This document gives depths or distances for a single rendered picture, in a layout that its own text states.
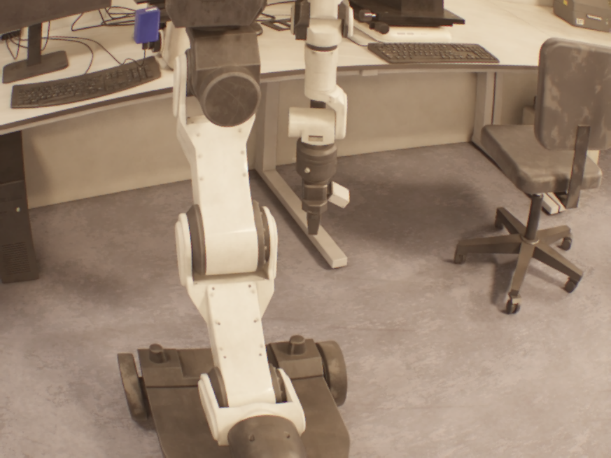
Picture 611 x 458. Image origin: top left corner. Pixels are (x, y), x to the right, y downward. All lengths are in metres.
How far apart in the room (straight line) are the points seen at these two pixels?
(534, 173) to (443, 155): 1.17
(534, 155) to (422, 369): 0.77
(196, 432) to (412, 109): 2.04
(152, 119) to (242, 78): 1.51
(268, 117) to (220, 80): 1.53
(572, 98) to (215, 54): 1.13
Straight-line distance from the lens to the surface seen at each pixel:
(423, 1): 2.53
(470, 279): 2.73
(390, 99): 3.39
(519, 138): 2.64
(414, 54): 2.33
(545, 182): 2.42
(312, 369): 2.00
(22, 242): 2.56
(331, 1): 1.65
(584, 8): 3.53
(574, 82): 2.28
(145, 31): 2.03
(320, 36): 1.69
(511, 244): 2.74
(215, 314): 1.72
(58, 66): 2.32
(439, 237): 2.92
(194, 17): 1.57
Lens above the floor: 1.50
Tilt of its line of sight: 29 degrees down
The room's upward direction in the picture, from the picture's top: 3 degrees clockwise
